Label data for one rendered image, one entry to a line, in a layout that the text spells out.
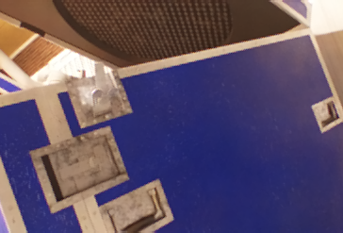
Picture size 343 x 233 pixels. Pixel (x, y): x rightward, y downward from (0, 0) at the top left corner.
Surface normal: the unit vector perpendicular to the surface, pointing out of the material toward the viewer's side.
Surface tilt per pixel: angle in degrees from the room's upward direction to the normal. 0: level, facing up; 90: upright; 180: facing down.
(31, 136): 90
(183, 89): 90
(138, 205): 90
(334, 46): 90
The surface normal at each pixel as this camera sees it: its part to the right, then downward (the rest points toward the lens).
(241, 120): 0.53, -0.22
